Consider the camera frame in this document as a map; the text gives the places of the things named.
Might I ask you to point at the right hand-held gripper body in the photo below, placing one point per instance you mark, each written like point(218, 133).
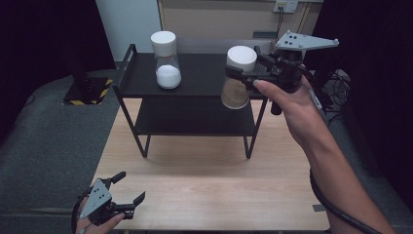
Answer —
point(290, 65)

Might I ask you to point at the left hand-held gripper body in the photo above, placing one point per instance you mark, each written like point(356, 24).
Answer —
point(97, 198)

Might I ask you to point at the brown powder glass jar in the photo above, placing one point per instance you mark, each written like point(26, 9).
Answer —
point(237, 92)

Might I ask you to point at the black two-tier metal shelf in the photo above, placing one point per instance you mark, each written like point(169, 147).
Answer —
point(195, 107)

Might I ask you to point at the white powder glass jar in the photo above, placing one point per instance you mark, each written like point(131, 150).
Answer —
point(167, 61)

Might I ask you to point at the person's left hand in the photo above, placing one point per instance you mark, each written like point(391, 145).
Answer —
point(97, 227)

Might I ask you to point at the person's right hand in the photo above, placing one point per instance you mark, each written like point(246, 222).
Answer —
point(298, 110)

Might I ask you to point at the beige wooden cabinet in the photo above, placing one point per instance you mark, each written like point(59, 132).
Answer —
point(201, 19)

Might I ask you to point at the dark curtain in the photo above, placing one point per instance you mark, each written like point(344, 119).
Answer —
point(380, 81)
point(42, 42)

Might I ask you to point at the grey tape piece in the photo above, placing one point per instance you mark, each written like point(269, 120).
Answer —
point(319, 208)

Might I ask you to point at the white wall socket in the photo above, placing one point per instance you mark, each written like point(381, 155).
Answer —
point(285, 6)

